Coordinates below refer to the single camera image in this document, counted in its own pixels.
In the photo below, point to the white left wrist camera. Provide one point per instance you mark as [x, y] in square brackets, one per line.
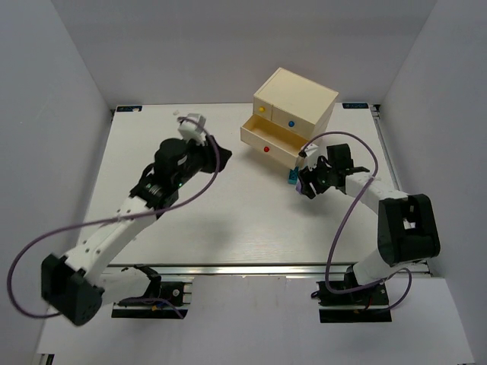
[191, 128]

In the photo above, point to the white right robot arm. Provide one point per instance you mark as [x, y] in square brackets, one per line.
[406, 228]

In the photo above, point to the cream wooden drawer cabinet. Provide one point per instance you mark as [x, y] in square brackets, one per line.
[288, 111]

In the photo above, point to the right blue table label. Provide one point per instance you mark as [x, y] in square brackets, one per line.
[354, 106]

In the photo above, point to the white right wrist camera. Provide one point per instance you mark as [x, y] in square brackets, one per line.
[309, 156]

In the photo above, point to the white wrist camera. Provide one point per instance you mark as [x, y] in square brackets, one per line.
[309, 156]
[191, 128]

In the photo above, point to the teal long lego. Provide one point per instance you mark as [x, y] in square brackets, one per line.
[293, 176]

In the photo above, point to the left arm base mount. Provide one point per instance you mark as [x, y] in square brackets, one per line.
[162, 299]

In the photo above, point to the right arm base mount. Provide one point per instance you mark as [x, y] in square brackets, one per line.
[365, 306]

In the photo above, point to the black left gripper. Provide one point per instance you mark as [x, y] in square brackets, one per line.
[209, 155]

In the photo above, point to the blue table label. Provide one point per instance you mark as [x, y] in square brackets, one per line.
[128, 109]
[354, 106]

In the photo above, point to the left blue table label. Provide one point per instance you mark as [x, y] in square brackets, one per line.
[128, 109]

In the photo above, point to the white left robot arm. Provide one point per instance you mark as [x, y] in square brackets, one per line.
[76, 284]

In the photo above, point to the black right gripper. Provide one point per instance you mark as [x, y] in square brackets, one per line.
[310, 179]

